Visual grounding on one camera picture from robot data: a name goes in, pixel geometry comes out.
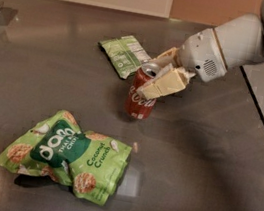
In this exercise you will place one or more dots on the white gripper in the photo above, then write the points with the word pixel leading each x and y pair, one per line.
pixel 200 54

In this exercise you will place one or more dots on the red coke can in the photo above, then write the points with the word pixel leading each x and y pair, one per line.
pixel 136 105

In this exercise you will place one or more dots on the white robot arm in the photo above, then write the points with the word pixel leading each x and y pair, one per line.
pixel 241 40

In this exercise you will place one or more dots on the small green snack bag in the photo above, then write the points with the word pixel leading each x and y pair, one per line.
pixel 126 55

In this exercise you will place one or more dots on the green rice chip bag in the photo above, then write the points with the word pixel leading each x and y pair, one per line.
pixel 90 163

